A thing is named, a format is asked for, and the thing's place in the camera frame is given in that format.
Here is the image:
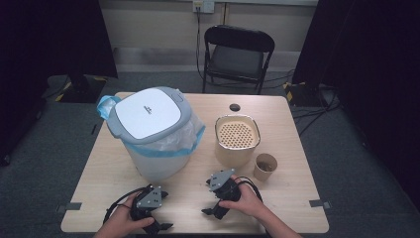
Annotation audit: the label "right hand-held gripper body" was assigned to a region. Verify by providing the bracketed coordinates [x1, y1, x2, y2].
[207, 169, 243, 206]

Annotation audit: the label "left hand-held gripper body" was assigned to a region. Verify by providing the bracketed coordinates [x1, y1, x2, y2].
[130, 183, 169, 223]

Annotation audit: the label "white and grey trash can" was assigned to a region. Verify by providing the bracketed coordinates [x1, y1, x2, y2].
[106, 86, 206, 183]

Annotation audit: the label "beige bucket with perforated strainer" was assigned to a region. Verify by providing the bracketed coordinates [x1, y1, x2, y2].
[214, 113, 262, 169]

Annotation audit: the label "brown paper cup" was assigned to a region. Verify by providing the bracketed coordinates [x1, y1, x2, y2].
[253, 153, 278, 182]

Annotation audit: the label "dark tea dregs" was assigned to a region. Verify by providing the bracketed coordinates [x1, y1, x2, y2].
[258, 161, 275, 173]

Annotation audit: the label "white trash can lid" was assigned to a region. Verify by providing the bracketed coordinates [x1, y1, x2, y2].
[123, 87, 183, 140]

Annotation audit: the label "person's right hand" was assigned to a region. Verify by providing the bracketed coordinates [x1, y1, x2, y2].
[219, 175, 267, 221]

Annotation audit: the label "person's left hand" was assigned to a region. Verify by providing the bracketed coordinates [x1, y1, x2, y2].
[100, 192, 156, 235]

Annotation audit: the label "clear blue-edged trash bag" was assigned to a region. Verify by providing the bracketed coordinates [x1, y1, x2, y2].
[96, 94, 206, 159]

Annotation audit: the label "grey tape strip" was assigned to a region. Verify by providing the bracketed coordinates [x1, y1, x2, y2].
[308, 198, 333, 210]
[55, 201, 83, 214]

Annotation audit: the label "black stand base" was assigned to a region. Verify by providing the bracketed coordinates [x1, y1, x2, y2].
[282, 80, 339, 108]
[53, 73, 109, 104]

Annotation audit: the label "black folding chair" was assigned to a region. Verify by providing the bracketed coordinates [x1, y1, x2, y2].
[201, 24, 276, 95]

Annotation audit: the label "dark curtain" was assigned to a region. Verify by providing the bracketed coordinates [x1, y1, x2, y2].
[0, 0, 119, 167]
[291, 0, 420, 202]

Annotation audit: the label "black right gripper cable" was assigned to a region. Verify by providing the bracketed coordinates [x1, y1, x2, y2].
[235, 176, 263, 203]

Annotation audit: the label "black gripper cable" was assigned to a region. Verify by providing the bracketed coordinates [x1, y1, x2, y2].
[102, 186, 151, 226]
[235, 176, 263, 203]

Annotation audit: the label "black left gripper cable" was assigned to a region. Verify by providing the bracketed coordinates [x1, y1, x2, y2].
[102, 186, 151, 226]

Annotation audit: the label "black floor cables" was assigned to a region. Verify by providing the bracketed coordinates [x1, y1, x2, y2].
[263, 68, 343, 137]

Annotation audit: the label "black wall socket cable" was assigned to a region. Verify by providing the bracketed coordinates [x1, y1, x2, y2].
[195, 8, 207, 83]

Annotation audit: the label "white wall socket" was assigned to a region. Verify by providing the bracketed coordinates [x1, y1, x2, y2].
[192, 0, 216, 15]

